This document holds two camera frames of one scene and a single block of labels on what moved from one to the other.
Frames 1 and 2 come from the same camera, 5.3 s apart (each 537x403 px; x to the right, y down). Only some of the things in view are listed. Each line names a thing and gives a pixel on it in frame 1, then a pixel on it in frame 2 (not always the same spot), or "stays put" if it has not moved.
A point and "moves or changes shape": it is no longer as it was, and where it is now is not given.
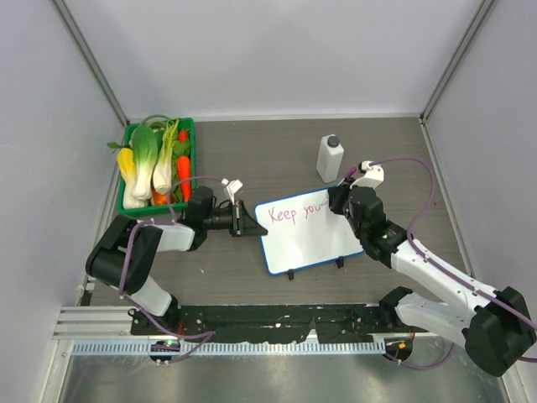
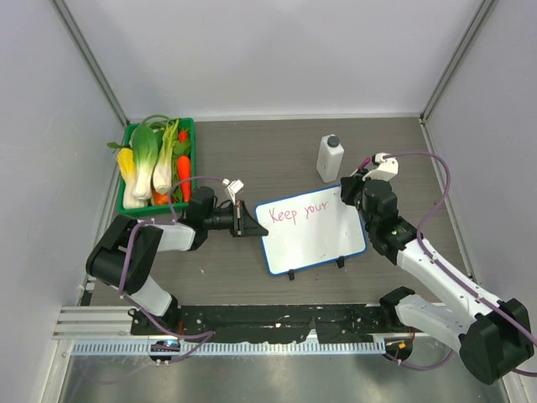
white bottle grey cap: x=330 y=158 stays put
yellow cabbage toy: x=125 y=159 stays put
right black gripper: x=337 y=195 -> x=350 y=187
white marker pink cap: x=349 y=175 moves or changes shape
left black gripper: x=243 y=224 stays put
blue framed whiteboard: x=303 y=232 stays put
